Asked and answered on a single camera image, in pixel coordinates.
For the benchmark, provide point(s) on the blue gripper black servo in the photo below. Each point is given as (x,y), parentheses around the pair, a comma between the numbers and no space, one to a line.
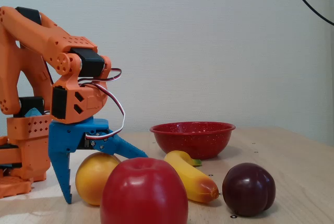
(68,138)

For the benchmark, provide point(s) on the yellow orange peach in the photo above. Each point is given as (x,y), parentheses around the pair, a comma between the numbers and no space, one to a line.
(91,179)

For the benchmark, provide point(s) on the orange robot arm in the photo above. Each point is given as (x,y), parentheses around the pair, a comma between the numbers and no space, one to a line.
(34,33)

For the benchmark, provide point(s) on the red speckled enamel bowl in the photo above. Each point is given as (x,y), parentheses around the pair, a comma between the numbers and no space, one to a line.
(193,140)

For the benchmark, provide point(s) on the red apple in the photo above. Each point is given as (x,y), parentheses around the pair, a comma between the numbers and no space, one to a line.
(143,192)

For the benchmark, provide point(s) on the yellow banana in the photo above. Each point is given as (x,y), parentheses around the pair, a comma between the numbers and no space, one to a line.
(191,179)

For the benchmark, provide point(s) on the dark purple plum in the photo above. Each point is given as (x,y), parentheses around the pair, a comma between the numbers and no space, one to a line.
(248,190)

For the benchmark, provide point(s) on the orange robot base plate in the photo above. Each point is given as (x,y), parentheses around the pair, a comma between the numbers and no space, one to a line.
(13,186)

